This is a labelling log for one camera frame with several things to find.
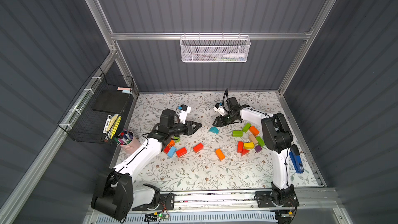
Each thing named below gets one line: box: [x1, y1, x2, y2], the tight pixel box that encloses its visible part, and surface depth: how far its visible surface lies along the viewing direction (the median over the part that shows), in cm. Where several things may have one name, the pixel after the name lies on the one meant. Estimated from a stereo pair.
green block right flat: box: [232, 130, 244, 137], surface depth 101 cm
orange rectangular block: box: [215, 148, 225, 162], surface depth 90 cm
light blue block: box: [167, 146, 177, 158], surface depth 90 cm
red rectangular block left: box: [176, 147, 188, 158], surface depth 90 cm
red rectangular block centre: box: [192, 142, 204, 154], surface depth 92 cm
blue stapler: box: [288, 144, 305, 174], surface depth 86 cm
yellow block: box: [243, 142, 255, 149], surface depth 93 cm
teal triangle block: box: [209, 126, 220, 134], surface depth 100 cm
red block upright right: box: [236, 141, 245, 153], surface depth 93 cm
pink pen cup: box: [116, 130, 140, 154], surface depth 84 cm
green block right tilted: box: [242, 122, 252, 133], surface depth 101 cm
